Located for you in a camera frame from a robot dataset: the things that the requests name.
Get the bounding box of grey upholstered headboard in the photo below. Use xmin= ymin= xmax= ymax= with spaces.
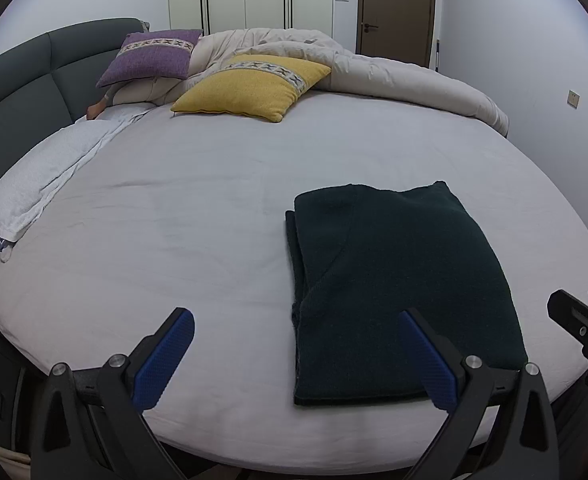
xmin=0 ymin=17 xmax=150 ymax=216

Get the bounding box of orange and grey soft toy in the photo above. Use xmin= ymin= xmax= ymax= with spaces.
xmin=86 ymin=87 xmax=121 ymax=121

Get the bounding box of dark green sweater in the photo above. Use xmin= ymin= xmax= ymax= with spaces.
xmin=285 ymin=180 xmax=529 ymax=407

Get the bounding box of brown wooden door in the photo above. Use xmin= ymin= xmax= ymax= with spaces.
xmin=356 ymin=0 xmax=437 ymax=68

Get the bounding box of bed with white sheet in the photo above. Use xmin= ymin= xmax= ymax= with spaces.
xmin=0 ymin=92 xmax=588 ymax=478

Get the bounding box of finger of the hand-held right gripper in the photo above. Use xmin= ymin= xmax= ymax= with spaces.
xmin=546 ymin=289 xmax=588 ymax=396

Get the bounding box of yellow cushion with patterned band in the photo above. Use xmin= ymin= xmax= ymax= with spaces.
xmin=170 ymin=54 xmax=332 ymax=123

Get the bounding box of purple cushion with patterned band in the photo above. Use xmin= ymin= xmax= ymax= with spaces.
xmin=96 ymin=29 xmax=204 ymax=88

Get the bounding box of beige duvet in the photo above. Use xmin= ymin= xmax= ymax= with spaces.
xmin=106 ymin=27 xmax=510 ymax=137

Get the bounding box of white folded sheet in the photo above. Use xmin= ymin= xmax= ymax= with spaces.
xmin=0 ymin=120 xmax=140 ymax=263

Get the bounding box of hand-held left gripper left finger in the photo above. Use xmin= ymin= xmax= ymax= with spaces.
xmin=29 ymin=307 xmax=196 ymax=480

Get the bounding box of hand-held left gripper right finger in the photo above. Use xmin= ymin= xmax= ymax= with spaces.
xmin=399 ymin=308 xmax=560 ymax=480

